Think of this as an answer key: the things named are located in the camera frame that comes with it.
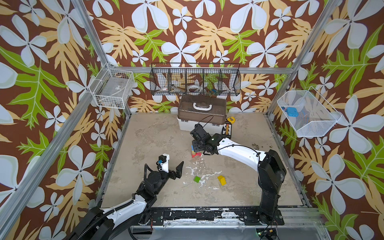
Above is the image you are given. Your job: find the red wood block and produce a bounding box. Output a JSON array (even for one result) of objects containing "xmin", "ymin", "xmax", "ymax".
[{"xmin": 192, "ymin": 153, "xmax": 202, "ymax": 158}]

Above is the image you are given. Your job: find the green wood cube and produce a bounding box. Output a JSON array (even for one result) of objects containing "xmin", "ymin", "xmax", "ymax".
[{"xmin": 194, "ymin": 176, "xmax": 201, "ymax": 183}]

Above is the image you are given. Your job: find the yellow wood block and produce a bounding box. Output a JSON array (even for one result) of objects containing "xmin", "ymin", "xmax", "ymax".
[{"xmin": 218, "ymin": 176, "xmax": 227, "ymax": 186}]

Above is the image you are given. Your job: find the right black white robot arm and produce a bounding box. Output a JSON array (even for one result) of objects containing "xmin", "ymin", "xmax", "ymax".
[{"xmin": 190, "ymin": 124, "xmax": 287, "ymax": 224}]

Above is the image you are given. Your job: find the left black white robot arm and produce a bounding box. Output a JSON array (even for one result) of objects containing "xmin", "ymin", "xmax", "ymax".
[{"xmin": 67, "ymin": 161, "xmax": 184, "ymax": 240}]

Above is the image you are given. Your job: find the black battery pack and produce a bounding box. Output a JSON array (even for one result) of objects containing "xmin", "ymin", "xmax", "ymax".
[{"xmin": 222, "ymin": 122, "xmax": 232, "ymax": 139}]

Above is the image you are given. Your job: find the brown lid storage box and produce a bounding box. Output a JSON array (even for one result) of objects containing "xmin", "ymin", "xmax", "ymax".
[{"xmin": 177, "ymin": 95, "xmax": 227, "ymax": 135}]

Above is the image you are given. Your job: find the yellow connector plug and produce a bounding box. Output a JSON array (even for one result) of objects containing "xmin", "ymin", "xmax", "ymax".
[{"xmin": 227, "ymin": 117, "xmax": 236, "ymax": 124}]

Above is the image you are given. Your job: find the blue object in basket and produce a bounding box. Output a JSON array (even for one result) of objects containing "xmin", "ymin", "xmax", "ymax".
[{"xmin": 285, "ymin": 107, "xmax": 299, "ymax": 118}]

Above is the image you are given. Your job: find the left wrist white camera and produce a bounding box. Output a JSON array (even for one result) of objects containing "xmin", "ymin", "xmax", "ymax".
[{"xmin": 156, "ymin": 154, "xmax": 170, "ymax": 173}]

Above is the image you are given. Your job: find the black wire basket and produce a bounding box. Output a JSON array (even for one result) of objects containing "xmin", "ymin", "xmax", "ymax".
[{"xmin": 149, "ymin": 63, "xmax": 242, "ymax": 97}]

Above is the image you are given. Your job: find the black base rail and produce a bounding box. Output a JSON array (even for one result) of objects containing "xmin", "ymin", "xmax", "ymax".
[{"xmin": 139, "ymin": 206, "xmax": 285, "ymax": 226}]

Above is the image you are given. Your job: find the white wire basket left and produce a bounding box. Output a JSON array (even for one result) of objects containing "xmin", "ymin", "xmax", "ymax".
[{"xmin": 90, "ymin": 64, "xmax": 136, "ymax": 109}]

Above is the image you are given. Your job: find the white wire basket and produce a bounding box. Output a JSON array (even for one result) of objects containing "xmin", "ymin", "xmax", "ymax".
[
  {"xmin": 277, "ymin": 87, "xmax": 342, "ymax": 138},
  {"xmin": 90, "ymin": 64, "xmax": 136, "ymax": 109}
]

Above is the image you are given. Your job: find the white wire basket right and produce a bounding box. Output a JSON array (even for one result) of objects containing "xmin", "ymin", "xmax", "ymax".
[{"xmin": 277, "ymin": 87, "xmax": 342, "ymax": 138}]

